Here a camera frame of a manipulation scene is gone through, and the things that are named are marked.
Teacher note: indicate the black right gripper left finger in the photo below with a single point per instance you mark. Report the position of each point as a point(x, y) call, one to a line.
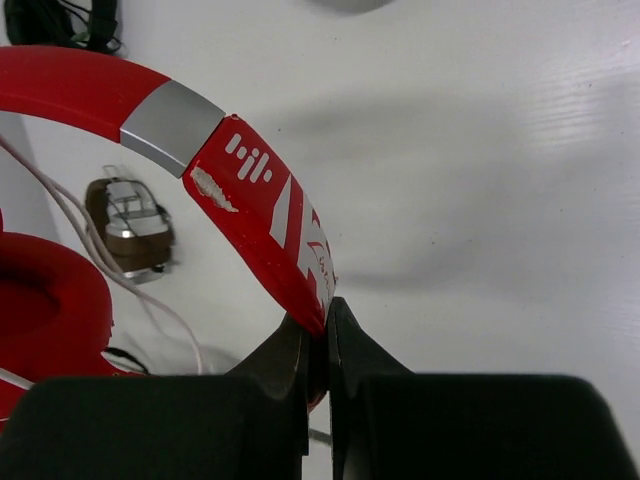
point(249, 423)

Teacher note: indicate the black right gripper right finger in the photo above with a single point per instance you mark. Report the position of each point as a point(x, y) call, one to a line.
point(388, 422)

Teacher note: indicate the red headphones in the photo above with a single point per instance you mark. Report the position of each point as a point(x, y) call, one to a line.
point(56, 312)

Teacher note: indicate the brown silver headphones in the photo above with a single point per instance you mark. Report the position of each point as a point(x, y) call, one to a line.
point(136, 230)

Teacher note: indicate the grey white headphones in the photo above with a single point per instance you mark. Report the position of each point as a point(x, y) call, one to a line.
point(349, 7)

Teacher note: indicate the black headphones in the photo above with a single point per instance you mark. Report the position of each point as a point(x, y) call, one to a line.
point(63, 24)

